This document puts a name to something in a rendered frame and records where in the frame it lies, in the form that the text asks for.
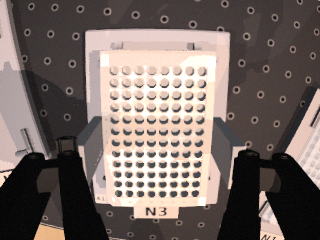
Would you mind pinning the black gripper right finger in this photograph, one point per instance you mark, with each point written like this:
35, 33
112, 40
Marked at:
296, 208

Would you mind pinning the white label reading n2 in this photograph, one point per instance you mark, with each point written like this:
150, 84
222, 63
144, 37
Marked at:
3, 176

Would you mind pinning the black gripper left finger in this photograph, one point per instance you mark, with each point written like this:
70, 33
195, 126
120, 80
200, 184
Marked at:
22, 205

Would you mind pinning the cream label with n3 text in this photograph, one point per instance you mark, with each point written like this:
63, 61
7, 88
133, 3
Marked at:
156, 212

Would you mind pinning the cream label reading n1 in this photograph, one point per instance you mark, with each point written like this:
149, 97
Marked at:
270, 236

